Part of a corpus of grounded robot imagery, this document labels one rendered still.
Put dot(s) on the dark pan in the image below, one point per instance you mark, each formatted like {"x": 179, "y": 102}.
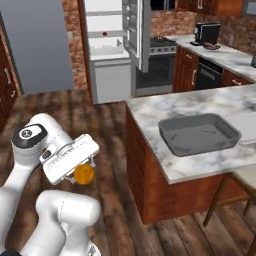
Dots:
{"x": 159, "y": 39}

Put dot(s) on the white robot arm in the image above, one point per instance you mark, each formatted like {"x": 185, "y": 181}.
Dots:
{"x": 50, "y": 213}

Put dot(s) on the marble dining counter island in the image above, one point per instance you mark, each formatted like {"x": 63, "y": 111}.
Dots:
{"x": 156, "y": 186}

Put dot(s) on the dark wooden cupboard run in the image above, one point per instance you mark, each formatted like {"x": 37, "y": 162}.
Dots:
{"x": 6, "y": 86}

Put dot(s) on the wooden stool with pale seat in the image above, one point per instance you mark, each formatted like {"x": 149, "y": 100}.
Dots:
{"x": 240, "y": 193}

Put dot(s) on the dark plate with food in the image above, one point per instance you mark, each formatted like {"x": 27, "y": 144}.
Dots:
{"x": 211, "y": 46}

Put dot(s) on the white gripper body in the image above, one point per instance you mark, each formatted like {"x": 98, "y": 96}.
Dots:
{"x": 70, "y": 158}

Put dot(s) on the wooden base cupboards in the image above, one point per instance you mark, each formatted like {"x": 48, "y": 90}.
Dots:
{"x": 185, "y": 71}

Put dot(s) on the black microwave oven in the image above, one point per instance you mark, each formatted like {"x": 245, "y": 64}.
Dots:
{"x": 162, "y": 4}

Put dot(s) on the wooden wall cupboards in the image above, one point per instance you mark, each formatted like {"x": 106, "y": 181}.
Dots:
{"x": 213, "y": 6}

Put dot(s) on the black dishwasher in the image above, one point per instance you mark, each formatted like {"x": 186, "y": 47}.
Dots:
{"x": 209, "y": 76}

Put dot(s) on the black coffee machine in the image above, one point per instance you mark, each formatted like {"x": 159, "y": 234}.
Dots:
{"x": 207, "y": 32}

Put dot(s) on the grey fridge door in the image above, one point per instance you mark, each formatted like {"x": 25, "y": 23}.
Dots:
{"x": 137, "y": 33}

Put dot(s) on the steel stove with oven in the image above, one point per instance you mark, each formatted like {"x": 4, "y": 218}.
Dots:
{"x": 155, "y": 71}

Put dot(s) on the orange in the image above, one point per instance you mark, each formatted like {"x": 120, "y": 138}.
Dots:
{"x": 83, "y": 174}

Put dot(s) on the white open fridge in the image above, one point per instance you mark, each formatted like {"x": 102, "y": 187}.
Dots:
{"x": 106, "y": 66}

